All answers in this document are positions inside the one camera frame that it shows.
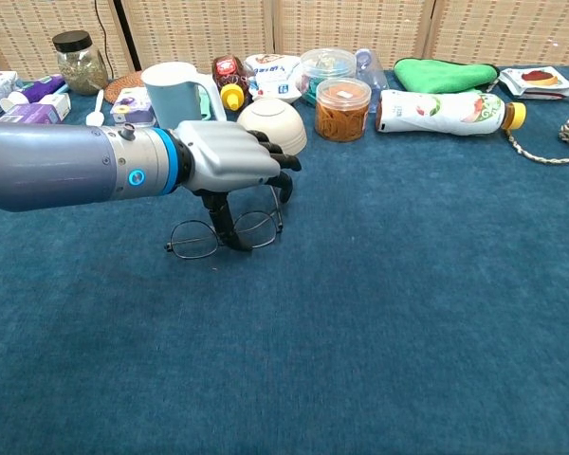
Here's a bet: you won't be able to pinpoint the pale blue handled pitcher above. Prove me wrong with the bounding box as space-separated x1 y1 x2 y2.
140 61 229 132

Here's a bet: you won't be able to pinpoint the green microfiber cloth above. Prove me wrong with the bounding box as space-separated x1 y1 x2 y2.
392 57 500 95

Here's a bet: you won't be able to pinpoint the thin-framed eyeglasses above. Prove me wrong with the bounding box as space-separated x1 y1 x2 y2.
164 184 285 261

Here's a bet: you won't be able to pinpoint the white snack packet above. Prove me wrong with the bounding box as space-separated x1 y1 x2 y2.
497 65 569 100

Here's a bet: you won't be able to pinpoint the syrup bottle with yellow cap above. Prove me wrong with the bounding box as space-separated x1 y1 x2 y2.
211 54 252 112

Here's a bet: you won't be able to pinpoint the blue felt table cover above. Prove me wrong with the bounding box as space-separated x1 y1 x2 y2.
0 64 569 455

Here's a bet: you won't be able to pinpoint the clear plastic water bottle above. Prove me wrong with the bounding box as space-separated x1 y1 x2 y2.
354 47 390 114

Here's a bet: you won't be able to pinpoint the glass jar with black lid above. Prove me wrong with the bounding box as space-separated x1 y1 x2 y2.
51 29 110 97

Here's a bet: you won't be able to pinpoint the bamboo folding screen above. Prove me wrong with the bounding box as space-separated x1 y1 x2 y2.
0 0 569 82

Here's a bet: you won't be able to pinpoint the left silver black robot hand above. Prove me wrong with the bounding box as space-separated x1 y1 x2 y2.
174 119 303 252

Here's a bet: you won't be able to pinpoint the mint green brush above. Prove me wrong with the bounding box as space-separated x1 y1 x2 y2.
197 87 218 123

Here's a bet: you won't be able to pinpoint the purple toothpaste tube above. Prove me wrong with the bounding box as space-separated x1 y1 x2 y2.
0 73 67 113

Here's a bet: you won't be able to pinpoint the clear tub of coloured clips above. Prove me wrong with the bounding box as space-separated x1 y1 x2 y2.
297 47 358 106

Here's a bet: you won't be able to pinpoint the black stand pole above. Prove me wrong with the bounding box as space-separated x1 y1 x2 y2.
108 0 143 72

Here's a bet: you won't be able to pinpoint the white drink bottle yellow cap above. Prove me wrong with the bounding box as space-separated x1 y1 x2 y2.
375 88 527 137

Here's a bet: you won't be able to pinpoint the white plastic spoon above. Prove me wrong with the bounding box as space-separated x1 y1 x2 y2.
84 88 105 128

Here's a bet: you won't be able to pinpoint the beige upturned bowl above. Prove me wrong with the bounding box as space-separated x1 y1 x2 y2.
237 97 309 156

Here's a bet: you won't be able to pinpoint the clear jar of rubber bands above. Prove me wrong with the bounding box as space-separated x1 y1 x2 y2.
314 77 373 143

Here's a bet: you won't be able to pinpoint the small white purple carton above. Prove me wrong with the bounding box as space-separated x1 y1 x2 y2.
109 86 156 128

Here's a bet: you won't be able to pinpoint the round woven rattan coaster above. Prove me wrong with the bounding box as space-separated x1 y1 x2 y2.
104 70 146 103

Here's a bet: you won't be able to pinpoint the white milk powder bag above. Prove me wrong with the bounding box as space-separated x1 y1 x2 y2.
243 52 303 105

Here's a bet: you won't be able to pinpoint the thin black hanging cable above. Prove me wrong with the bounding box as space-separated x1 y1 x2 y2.
93 0 110 67

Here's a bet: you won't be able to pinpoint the purple cardboard box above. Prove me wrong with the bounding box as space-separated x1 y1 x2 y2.
0 102 65 126

